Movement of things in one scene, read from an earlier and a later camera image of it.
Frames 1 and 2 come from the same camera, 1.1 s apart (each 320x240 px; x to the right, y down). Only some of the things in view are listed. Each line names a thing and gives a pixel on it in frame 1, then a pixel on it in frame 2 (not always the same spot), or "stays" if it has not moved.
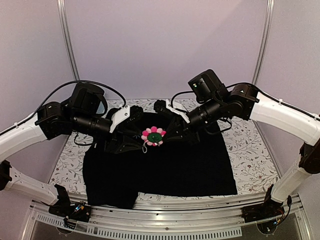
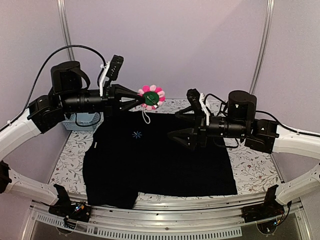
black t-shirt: (165, 162) stays
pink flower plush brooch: (152, 136) -> (154, 96)
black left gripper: (117, 144) -> (111, 100)
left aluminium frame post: (64, 20) stays
